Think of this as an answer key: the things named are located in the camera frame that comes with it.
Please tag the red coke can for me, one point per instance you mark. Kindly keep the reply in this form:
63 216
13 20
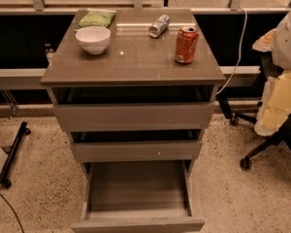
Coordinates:
187 39

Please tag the white ceramic bowl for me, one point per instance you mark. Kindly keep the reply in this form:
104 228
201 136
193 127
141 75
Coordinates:
93 39

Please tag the grey middle drawer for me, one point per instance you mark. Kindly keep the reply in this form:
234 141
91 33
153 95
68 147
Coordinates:
136 151

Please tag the green chip bag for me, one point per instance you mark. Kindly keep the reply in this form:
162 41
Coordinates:
96 18

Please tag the black office chair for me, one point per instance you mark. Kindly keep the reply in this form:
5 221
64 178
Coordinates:
269 69

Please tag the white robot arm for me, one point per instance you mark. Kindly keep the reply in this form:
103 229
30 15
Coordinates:
281 50

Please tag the grey drawer cabinet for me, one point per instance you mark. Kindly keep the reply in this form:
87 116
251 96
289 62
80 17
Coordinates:
134 69

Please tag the grey open bottom drawer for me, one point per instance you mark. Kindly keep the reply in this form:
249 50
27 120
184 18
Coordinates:
138 197

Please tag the black wheeled stand base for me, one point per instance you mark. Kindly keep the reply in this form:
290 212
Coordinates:
23 130

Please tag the grey top drawer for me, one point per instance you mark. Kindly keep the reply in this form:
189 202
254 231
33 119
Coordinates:
129 117

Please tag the silver can lying down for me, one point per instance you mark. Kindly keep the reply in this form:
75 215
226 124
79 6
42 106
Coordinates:
159 26

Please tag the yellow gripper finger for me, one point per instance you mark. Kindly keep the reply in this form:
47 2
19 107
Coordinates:
276 105
265 42

